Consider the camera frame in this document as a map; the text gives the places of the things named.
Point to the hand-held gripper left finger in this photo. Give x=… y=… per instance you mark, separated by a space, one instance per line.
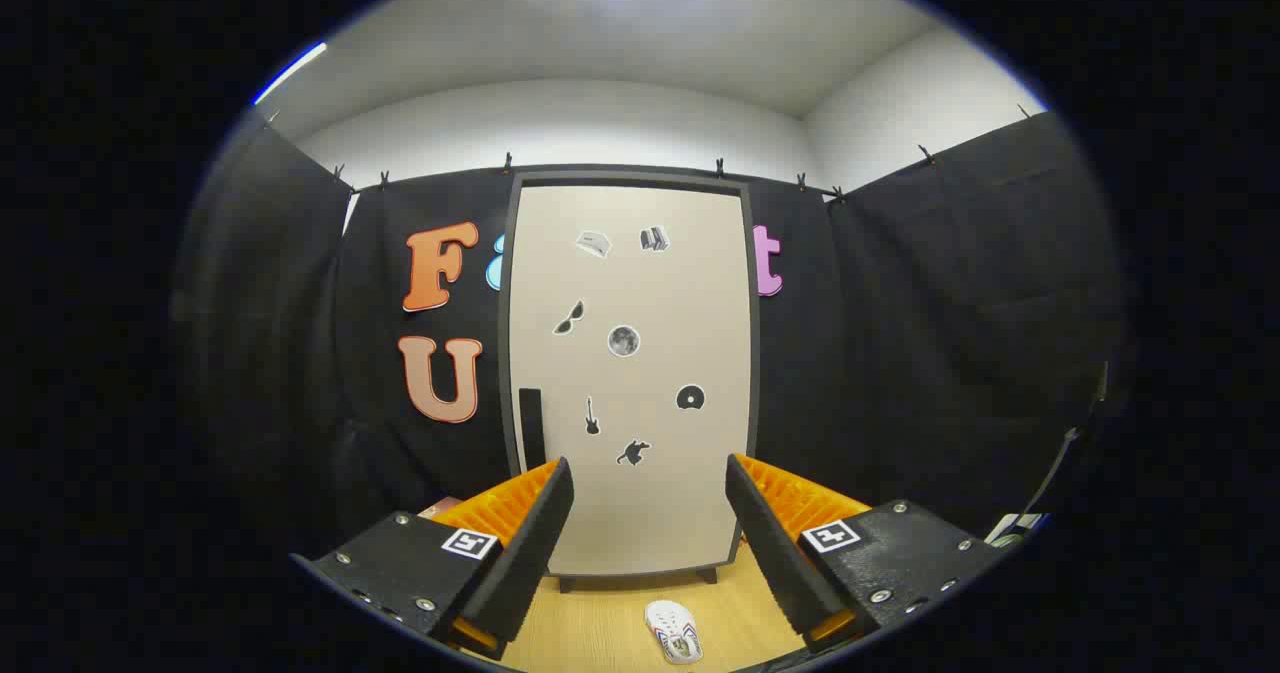
x=530 y=553

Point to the black backdrop cloth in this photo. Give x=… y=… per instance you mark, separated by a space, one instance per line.
x=900 y=353

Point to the dark grey shoe cabinet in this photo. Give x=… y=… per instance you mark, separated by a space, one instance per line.
x=630 y=178

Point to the ceiling light panel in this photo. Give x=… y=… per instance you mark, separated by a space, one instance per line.
x=290 y=73

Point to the brown book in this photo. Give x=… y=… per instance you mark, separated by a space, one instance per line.
x=440 y=506

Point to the row of black cloth clips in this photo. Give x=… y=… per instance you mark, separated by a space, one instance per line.
x=508 y=163

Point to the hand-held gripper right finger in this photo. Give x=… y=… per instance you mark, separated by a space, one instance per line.
x=775 y=553

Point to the white striped canvas shoe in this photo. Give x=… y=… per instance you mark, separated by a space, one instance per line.
x=670 y=628

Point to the thin dark pole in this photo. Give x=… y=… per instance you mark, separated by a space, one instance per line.
x=1072 y=440

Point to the white flat object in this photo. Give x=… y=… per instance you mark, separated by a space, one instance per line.
x=1010 y=528

